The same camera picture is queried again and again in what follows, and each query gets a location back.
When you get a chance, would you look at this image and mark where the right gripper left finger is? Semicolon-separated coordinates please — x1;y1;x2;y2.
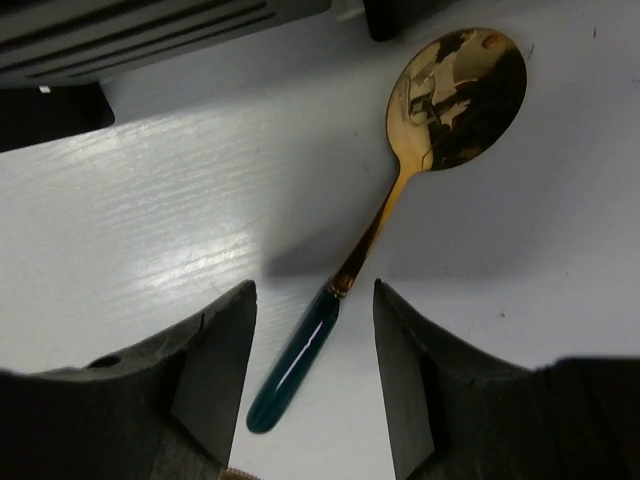
1;281;257;479

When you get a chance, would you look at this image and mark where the black utensil container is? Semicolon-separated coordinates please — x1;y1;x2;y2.
0;0;436;154

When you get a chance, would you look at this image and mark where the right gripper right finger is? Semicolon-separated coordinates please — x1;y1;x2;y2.
373;282;639;479

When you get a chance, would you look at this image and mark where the white utensil container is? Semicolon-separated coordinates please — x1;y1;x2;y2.
1;0;331;88

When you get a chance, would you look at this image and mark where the gold spoon green handle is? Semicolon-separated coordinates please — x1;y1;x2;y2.
246;28;527;434

